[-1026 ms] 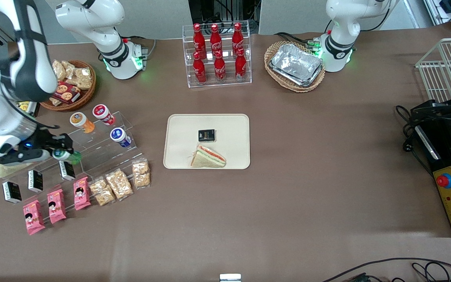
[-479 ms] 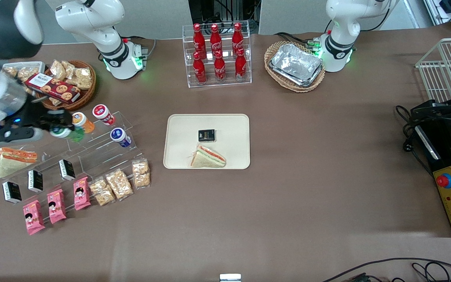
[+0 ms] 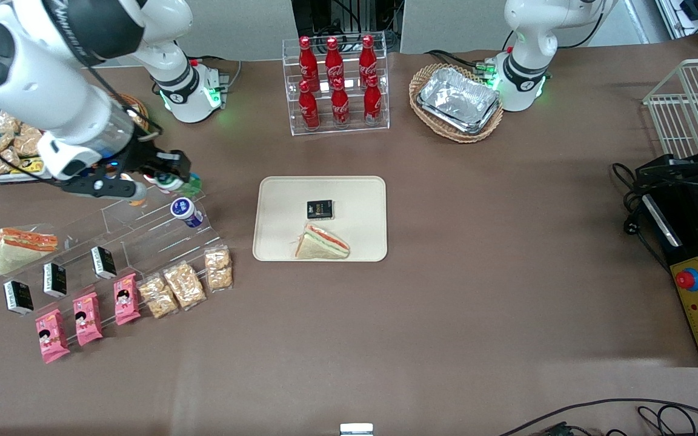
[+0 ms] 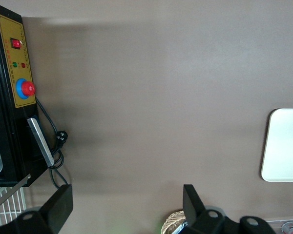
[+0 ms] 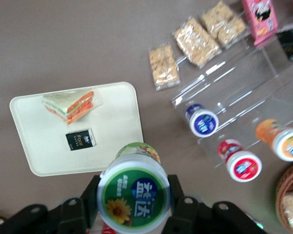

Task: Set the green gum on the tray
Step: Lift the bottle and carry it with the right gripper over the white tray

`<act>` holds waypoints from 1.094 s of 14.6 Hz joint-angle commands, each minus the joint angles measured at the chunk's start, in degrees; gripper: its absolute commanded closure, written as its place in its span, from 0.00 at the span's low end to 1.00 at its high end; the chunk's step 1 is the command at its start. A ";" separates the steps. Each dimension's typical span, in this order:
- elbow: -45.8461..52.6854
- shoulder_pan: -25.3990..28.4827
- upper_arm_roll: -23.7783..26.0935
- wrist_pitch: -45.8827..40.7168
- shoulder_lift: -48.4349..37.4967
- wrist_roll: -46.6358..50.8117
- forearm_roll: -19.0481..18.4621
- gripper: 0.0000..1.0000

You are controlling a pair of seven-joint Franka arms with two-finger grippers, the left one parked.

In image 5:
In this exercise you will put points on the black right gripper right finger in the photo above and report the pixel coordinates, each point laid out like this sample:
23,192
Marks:
185,212

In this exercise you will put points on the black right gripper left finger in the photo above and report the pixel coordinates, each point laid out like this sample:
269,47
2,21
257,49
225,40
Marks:
70,214

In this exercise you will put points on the green gum bottle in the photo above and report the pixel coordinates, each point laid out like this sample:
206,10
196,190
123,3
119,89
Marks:
134,190

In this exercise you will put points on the beige plastic tray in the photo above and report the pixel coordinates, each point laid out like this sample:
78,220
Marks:
44,146

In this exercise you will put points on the red gum bottle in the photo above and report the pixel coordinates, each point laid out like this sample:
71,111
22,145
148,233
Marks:
241,163

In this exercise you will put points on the blue gum bottle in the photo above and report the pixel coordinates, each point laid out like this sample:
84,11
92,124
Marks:
202,122

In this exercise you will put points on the orange gum bottle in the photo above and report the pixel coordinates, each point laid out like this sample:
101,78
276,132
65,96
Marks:
280,139

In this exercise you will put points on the black tissue pack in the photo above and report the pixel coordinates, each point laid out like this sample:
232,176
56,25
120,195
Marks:
291,44
80,140

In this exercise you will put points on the round wicker snack basket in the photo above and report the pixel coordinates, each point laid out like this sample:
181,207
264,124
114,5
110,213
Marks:
283,190

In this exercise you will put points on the wrapped triangle sandwich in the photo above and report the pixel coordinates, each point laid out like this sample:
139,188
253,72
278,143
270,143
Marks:
70,107

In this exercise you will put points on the clear acrylic stepped display stand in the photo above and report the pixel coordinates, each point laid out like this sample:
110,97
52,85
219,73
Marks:
246,80

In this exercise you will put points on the peanut brittle bag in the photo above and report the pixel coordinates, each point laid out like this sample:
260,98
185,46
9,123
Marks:
223,23
164,67
197,42

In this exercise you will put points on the brown table cover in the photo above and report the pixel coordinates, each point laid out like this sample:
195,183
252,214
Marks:
63,44

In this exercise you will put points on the pink snack box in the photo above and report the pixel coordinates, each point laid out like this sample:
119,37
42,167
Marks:
260,22

